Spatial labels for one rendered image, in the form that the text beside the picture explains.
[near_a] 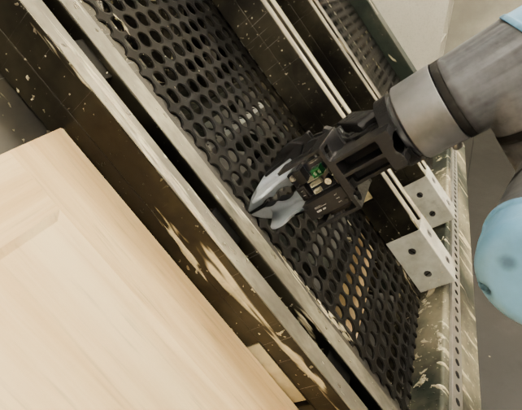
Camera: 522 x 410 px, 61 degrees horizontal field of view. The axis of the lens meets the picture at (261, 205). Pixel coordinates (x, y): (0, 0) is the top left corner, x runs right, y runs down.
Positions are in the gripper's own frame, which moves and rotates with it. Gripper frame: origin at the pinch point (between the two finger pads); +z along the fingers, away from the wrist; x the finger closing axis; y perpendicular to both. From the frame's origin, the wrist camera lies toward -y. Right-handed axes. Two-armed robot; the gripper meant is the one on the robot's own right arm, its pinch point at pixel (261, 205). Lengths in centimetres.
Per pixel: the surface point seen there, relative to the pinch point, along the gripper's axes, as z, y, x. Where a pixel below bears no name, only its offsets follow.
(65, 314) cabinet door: 0.8, 27.0, -6.4
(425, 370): 0.3, -8.8, 38.1
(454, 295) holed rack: -3.2, -28.0, 40.1
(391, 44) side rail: -1, -122, 2
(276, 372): 0.0, 15.7, 11.9
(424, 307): 1.5, -24.5, 38.0
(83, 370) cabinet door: 0.8, 28.8, -2.7
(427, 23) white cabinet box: 8, -345, 21
